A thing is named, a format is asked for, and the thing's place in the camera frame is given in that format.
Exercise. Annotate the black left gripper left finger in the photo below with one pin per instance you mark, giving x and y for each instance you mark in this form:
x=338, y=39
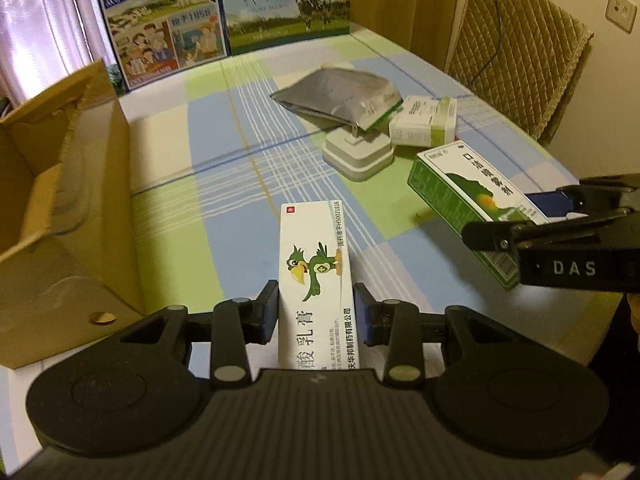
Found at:
x=236, y=323

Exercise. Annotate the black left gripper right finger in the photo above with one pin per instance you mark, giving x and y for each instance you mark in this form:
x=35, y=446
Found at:
x=396, y=325

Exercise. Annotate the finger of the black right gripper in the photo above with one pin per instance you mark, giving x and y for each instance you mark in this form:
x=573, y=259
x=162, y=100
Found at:
x=590, y=196
x=503, y=236

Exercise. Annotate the green white medicine box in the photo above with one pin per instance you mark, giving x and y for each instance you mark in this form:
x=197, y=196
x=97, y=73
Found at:
x=461, y=186

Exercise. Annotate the white ointment box with bird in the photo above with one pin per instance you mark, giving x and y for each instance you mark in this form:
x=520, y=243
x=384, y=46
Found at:
x=317, y=328

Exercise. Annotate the silver foil pouch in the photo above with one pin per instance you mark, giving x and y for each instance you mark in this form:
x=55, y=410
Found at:
x=351, y=97

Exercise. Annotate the person's right hand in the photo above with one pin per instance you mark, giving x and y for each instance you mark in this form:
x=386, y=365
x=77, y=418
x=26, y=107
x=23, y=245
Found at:
x=634, y=304

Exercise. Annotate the small white green box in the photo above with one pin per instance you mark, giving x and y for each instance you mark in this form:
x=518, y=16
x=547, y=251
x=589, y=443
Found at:
x=424, y=122

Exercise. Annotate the white square charger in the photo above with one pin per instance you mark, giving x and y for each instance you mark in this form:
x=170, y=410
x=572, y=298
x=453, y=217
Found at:
x=357, y=156

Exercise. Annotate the checked tablecloth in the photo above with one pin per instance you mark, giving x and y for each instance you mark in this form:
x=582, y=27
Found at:
x=215, y=161

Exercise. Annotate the brown cardboard box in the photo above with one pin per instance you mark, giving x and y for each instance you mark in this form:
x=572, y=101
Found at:
x=69, y=271

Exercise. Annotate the dark blue milk carton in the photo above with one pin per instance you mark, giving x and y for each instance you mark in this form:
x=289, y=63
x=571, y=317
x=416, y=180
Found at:
x=153, y=39

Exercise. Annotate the light blue milk carton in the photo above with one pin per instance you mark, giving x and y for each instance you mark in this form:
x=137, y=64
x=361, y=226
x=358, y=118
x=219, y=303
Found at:
x=259, y=24

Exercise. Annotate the pink sheer curtain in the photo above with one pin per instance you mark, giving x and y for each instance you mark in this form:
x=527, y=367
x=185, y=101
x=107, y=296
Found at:
x=43, y=41

